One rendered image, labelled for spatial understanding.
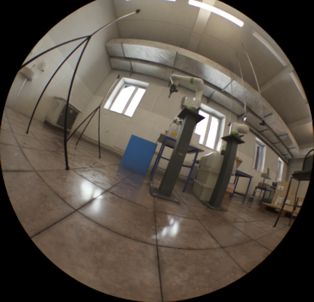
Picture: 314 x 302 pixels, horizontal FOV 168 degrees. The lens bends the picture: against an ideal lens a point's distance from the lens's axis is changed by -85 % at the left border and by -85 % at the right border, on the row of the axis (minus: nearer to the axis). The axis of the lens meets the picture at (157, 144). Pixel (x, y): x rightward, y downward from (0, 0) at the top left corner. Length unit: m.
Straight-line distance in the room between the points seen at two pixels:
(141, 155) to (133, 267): 1.72
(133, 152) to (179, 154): 1.03
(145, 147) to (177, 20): 4.17
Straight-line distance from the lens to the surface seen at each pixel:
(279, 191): 2.77
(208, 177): 1.56
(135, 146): 1.90
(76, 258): 0.34
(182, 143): 1.08
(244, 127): 1.62
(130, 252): 0.39
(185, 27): 4.42
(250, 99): 4.70
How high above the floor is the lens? 0.30
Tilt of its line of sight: 9 degrees up
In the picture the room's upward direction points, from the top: 21 degrees clockwise
